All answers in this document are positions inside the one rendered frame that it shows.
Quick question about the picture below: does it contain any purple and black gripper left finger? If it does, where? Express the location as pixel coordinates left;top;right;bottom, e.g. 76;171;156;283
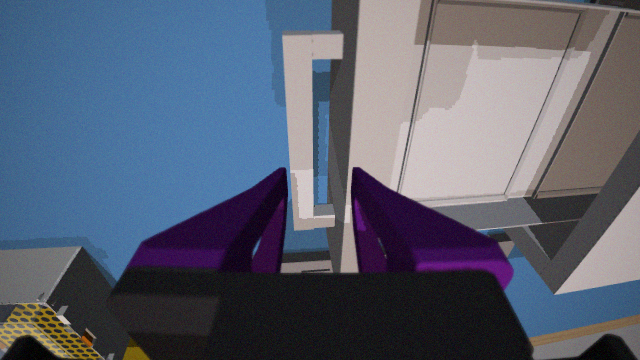
124;167;288;273

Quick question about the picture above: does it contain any blue bench mat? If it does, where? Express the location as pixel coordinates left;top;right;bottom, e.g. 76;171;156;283
0;0;640;338

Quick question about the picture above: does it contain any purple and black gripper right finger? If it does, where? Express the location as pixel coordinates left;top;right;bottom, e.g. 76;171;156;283
351;167;514;290

